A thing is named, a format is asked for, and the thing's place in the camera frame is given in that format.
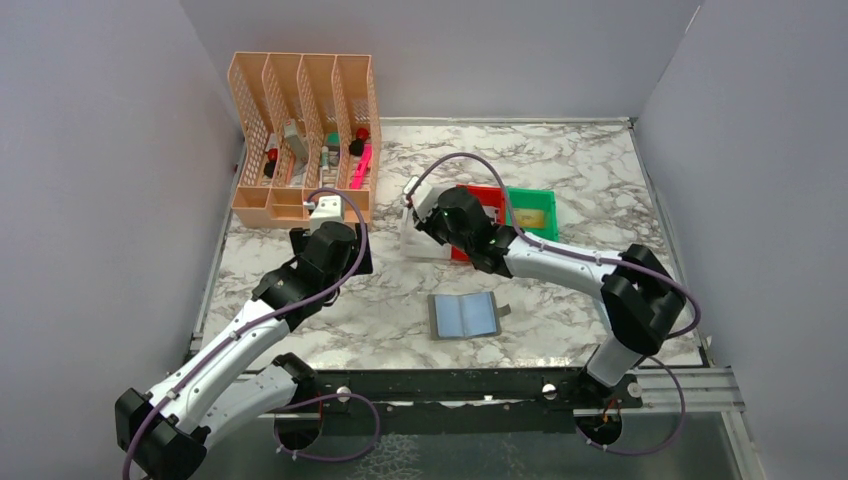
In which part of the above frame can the white magnetic stripe card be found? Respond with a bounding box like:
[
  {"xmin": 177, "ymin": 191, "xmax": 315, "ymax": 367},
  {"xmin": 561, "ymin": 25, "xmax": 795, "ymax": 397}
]
[{"xmin": 483, "ymin": 205, "xmax": 501, "ymax": 223}]

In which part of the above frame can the gold card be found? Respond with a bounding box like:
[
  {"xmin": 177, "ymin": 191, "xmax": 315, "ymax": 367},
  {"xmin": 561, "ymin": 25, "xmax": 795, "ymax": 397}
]
[{"xmin": 515, "ymin": 209, "xmax": 547, "ymax": 229}]

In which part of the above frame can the red plastic bin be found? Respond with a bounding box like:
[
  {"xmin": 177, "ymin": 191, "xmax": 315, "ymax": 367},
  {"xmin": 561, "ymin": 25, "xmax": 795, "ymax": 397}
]
[{"xmin": 439, "ymin": 184, "xmax": 505, "ymax": 262}]

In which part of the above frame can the red black stamp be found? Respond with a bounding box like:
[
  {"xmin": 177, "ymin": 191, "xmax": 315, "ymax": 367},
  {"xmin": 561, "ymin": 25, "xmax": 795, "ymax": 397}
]
[{"xmin": 348, "ymin": 128, "xmax": 370, "ymax": 157}]

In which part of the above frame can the grey metal card holder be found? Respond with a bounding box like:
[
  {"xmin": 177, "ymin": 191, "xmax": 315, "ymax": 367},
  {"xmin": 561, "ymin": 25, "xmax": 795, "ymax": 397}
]
[{"xmin": 427, "ymin": 291, "xmax": 511, "ymax": 341}]

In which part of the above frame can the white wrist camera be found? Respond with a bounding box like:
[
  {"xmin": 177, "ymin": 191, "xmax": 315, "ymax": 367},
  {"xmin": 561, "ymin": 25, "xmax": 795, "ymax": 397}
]
[
  {"xmin": 402, "ymin": 177, "xmax": 441, "ymax": 222},
  {"xmin": 304, "ymin": 195, "xmax": 345, "ymax": 232}
]

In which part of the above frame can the purple cable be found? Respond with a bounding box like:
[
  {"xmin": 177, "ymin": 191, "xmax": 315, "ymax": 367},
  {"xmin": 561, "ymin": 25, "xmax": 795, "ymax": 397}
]
[
  {"xmin": 122, "ymin": 188, "xmax": 371, "ymax": 480},
  {"xmin": 404, "ymin": 153, "xmax": 702, "ymax": 458}
]

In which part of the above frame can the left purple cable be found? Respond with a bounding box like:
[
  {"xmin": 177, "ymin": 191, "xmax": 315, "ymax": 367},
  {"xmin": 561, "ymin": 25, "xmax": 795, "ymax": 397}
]
[{"xmin": 122, "ymin": 188, "xmax": 371, "ymax": 480}]

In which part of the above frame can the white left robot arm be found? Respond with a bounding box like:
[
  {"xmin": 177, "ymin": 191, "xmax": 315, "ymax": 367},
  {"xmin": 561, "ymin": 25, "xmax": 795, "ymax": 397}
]
[{"xmin": 115, "ymin": 220, "xmax": 373, "ymax": 479}]

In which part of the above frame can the peach plastic desk organizer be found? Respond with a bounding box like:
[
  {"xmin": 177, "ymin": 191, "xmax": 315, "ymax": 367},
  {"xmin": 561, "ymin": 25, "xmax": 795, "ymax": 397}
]
[{"xmin": 227, "ymin": 52, "xmax": 382, "ymax": 228}]

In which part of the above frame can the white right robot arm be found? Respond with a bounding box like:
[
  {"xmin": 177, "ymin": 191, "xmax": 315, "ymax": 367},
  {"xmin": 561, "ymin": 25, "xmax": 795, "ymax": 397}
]
[{"xmin": 408, "ymin": 185, "xmax": 687, "ymax": 389}]

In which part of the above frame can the green capped bottle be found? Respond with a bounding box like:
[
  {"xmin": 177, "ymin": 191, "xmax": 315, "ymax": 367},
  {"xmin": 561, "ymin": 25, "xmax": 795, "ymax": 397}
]
[{"xmin": 324, "ymin": 132, "xmax": 340, "ymax": 167}]

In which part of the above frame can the grey box in organizer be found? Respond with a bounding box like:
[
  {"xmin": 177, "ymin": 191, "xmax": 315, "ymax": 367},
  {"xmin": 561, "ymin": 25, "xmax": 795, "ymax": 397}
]
[{"xmin": 283, "ymin": 119, "xmax": 309, "ymax": 162}]

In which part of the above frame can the green plastic bin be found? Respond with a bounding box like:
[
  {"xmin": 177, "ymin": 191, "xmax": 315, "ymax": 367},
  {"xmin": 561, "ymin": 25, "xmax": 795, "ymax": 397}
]
[{"xmin": 507, "ymin": 187, "xmax": 559, "ymax": 242}]

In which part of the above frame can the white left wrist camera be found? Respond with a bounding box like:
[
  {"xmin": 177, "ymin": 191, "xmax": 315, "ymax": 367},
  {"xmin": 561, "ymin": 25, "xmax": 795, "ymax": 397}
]
[{"xmin": 304, "ymin": 195, "xmax": 345, "ymax": 232}]

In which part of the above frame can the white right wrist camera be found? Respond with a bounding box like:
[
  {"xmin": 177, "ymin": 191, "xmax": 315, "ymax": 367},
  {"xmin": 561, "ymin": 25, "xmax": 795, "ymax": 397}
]
[{"xmin": 402, "ymin": 177, "xmax": 441, "ymax": 222}]

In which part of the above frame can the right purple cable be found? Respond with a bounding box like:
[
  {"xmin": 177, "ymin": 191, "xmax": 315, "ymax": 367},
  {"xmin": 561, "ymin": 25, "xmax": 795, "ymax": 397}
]
[{"xmin": 404, "ymin": 153, "xmax": 702, "ymax": 458}]

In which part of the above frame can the black mounting rail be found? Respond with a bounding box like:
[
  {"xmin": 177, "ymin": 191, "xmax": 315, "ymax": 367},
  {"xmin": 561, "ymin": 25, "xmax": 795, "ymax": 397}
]
[{"xmin": 165, "ymin": 367, "xmax": 644, "ymax": 439}]

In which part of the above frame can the pink highlighter pen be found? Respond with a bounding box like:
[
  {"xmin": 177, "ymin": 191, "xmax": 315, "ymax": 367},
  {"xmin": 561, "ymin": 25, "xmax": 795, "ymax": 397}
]
[{"xmin": 350, "ymin": 143, "xmax": 373, "ymax": 189}]

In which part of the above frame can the white plastic bin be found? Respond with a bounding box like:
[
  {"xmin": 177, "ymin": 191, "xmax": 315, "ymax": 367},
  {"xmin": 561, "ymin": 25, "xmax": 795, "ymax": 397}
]
[{"xmin": 399, "ymin": 186, "xmax": 451, "ymax": 261}]

